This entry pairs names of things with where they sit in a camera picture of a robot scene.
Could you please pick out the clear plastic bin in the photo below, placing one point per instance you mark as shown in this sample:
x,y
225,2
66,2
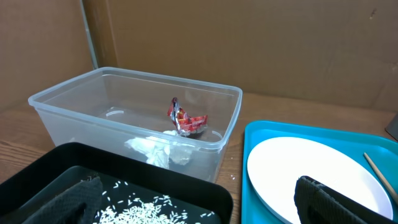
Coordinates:
x,y
108,106

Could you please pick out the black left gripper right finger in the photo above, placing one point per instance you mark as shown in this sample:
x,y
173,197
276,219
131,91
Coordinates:
x,y
318,204

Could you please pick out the teal plastic tray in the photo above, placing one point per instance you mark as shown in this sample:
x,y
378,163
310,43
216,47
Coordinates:
x,y
382,151

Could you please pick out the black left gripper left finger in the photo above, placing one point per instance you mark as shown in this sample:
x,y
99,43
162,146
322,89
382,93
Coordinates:
x,y
76,205

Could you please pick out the wooden chopstick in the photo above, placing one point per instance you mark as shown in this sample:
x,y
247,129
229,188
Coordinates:
x,y
381,177

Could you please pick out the pile of rice grains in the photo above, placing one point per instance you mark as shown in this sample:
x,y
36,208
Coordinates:
x,y
126,203

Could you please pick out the red snack wrapper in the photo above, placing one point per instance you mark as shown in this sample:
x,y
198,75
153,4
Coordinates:
x,y
185,124

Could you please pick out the white round plate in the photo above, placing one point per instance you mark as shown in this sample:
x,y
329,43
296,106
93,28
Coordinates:
x,y
275,165

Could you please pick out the black plastic tray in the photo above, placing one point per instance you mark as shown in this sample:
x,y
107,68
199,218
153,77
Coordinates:
x,y
68,164

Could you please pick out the white tissue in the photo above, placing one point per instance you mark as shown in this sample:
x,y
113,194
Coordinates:
x,y
160,152

